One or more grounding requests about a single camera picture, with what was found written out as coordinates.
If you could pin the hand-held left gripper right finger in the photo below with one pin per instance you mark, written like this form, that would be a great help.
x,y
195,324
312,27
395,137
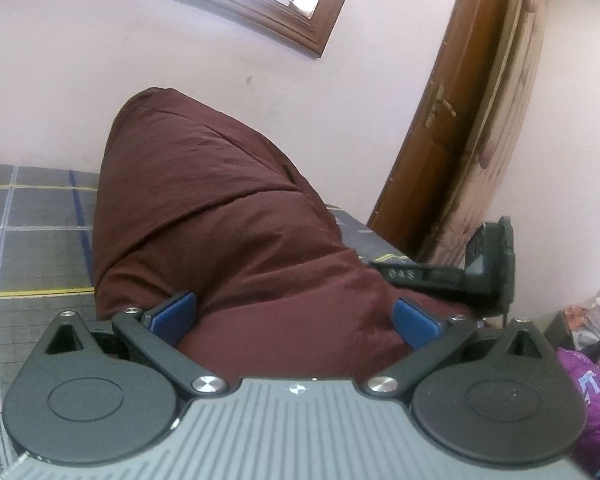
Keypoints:
x,y
416,323

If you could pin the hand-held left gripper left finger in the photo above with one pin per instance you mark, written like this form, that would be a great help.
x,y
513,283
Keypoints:
x,y
172,314

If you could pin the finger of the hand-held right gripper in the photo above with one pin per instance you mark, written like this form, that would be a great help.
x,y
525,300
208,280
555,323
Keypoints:
x,y
410,274

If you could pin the maroon garment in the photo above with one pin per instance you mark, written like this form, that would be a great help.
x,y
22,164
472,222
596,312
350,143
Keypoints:
x,y
220,210

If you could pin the multicolour patterned cloth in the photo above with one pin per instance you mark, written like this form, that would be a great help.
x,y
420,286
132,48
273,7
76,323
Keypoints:
x,y
595,315

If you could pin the brown wooden door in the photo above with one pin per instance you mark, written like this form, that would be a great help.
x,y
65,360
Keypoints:
x,y
450,135

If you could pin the floral patterned curtain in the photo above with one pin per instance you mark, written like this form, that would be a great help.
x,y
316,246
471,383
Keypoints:
x,y
505,110

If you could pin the grey plaid bed sheet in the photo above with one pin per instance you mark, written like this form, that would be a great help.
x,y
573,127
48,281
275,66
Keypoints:
x,y
30,235

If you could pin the purple plastic bag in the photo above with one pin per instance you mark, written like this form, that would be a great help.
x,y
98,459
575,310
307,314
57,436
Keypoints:
x,y
595,410

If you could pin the brown wooden window frame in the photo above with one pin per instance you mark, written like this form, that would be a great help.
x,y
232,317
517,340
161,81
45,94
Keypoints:
x,y
320,35

